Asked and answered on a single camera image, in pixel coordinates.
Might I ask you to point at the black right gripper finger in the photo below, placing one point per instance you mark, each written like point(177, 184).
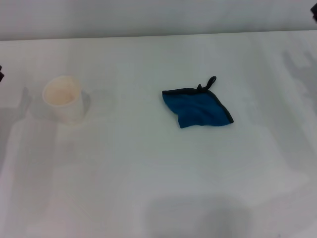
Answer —
point(314, 11)

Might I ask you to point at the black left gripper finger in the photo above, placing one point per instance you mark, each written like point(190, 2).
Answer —
point(1, 73)

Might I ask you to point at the blue rag with black trim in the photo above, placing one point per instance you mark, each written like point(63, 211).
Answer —
point(198, 109)

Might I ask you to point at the white paper cup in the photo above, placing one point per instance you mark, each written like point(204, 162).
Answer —
point(63, 99)

